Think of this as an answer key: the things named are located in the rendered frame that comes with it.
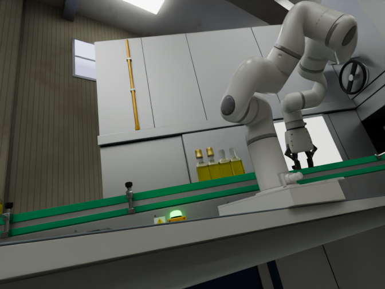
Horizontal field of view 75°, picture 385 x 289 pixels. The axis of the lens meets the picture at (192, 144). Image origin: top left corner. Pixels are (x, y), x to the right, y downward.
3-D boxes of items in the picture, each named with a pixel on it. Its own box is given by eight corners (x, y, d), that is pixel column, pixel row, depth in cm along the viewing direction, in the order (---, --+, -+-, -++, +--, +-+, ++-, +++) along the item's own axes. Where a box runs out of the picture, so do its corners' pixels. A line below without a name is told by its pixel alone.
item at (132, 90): (140, 131, 147) (129, 40, 174) (140, 129, 144) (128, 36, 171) (135, 132, 146) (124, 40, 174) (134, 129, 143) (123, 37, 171)
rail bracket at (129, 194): (137, 214, 100) (133, 182, 105) (134, 211, 93) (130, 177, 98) (127, 216, 99) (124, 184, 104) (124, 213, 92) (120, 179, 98)
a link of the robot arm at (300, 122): (300, 122, 111) (302, 128, 110) (282, 125, 110) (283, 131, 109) (310, 118, 103) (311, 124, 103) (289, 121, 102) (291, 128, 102)
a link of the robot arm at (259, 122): (286, 137, 77) (270, 92, 81) (259, 135, 68) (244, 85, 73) (260, 148, 84) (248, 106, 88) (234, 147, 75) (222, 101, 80)
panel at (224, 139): (343, 166, 146) (321, 116, 159) (346, 164, 143) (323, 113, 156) (193, 192, 134) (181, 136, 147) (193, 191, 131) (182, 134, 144)
